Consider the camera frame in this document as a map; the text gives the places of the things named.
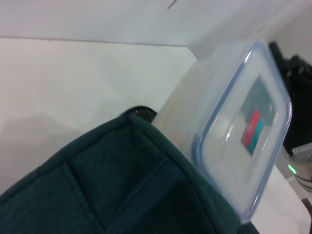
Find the black background equipment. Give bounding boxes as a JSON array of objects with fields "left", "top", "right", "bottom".
[{"left": 268, "top": 41, "right": 312, "bottom": 156}]

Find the clear food container blue seal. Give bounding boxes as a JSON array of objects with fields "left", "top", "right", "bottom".
[{"left": 156, "top": 39, "right": 293, "bottom": 224}]

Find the dark teal insulated lunch bag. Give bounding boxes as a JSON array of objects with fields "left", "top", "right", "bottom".
[{"left": 0, "top": 105, "right": 244, "bottom": 234}]

